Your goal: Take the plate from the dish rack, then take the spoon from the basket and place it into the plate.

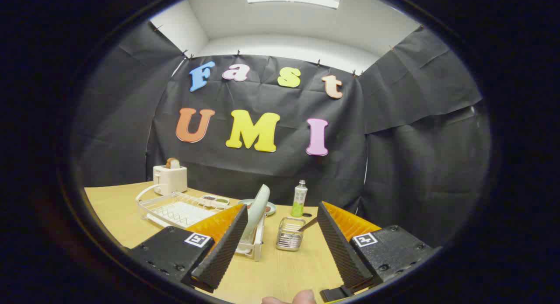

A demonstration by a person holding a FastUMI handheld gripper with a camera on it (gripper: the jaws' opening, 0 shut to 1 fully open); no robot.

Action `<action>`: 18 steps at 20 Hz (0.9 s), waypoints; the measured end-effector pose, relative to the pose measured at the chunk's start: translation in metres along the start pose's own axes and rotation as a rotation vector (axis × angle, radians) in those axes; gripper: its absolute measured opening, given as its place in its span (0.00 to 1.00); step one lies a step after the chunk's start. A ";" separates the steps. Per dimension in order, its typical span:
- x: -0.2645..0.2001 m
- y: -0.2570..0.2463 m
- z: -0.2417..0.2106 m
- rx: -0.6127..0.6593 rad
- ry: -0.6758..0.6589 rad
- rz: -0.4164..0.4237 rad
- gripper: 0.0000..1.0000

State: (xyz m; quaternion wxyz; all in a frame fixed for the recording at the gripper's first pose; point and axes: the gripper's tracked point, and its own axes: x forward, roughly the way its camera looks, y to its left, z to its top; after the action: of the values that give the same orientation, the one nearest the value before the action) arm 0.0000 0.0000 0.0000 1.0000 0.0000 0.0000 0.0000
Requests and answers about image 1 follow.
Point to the toast slice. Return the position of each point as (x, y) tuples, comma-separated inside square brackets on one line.
[(173, 163)]

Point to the white toaster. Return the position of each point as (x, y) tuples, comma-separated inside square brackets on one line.
[(170, 179)]

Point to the white compartment seasoning tray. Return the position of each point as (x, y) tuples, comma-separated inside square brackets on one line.
[(214, 200)]

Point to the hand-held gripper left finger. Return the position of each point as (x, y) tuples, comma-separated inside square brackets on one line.
[(223, 256)]

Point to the green drink bottle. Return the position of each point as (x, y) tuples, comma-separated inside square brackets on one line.
[(299, 203)]

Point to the pale green plate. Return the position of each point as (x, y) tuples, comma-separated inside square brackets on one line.
[(259, 207), (273, 207)]

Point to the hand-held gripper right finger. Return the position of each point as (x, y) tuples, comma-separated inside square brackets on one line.
[(345, 256)]

